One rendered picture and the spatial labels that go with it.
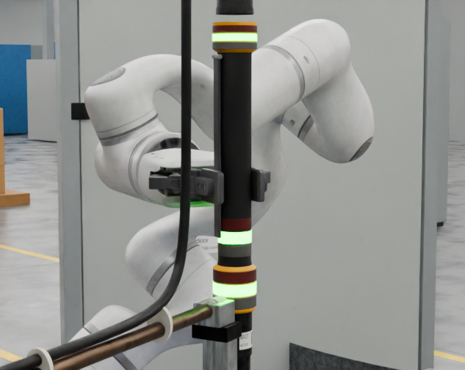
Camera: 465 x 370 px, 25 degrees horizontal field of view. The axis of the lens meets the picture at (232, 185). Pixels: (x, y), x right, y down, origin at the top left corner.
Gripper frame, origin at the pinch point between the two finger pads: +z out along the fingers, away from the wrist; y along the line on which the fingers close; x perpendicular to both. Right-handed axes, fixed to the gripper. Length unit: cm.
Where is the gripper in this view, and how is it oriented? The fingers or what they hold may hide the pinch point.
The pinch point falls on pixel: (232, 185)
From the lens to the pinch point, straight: 105.6
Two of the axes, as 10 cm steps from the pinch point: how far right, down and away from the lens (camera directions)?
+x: 0.0, -9.9, -1.2
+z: 4.3, 1.1, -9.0
